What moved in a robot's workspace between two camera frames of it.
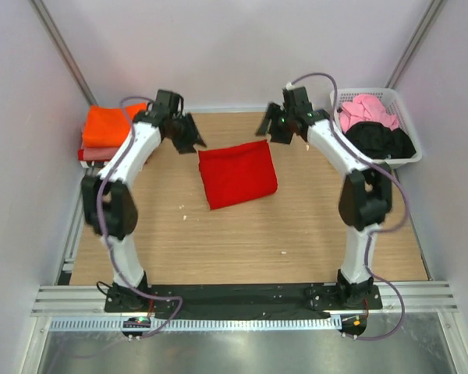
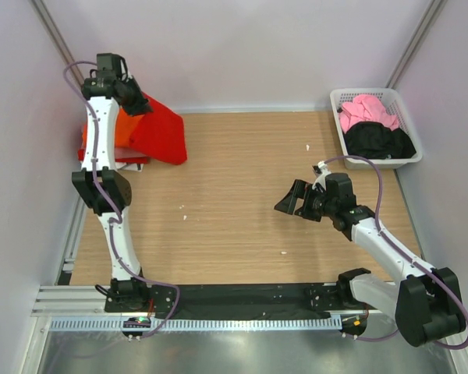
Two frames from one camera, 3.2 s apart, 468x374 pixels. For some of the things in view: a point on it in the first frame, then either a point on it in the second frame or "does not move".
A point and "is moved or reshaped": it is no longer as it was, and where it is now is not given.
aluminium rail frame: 64,299 does not move
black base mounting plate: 239,299 does not move
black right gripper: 274,113 → 288,204
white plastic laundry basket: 378,122 does not move
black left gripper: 186,146 → 143,106
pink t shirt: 366,108 does not move
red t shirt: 236,174 is moved or reshaped
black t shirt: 377,140 does not move
